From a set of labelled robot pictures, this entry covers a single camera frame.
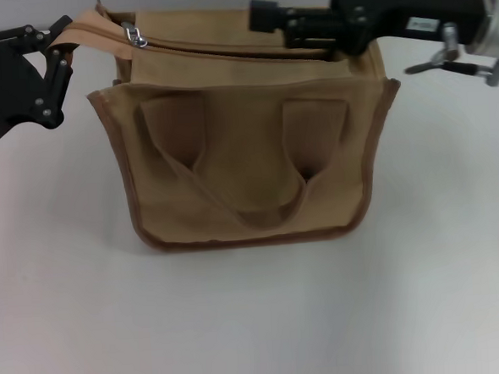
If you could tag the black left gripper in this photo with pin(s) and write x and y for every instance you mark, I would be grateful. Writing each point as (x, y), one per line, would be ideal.
(2, 96)

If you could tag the silver metal zipper pull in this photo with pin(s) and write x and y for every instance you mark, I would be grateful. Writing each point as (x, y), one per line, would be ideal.
(136, 35)

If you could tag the khaki canvas food bag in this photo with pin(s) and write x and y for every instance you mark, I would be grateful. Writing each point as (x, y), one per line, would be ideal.
(239, 153)

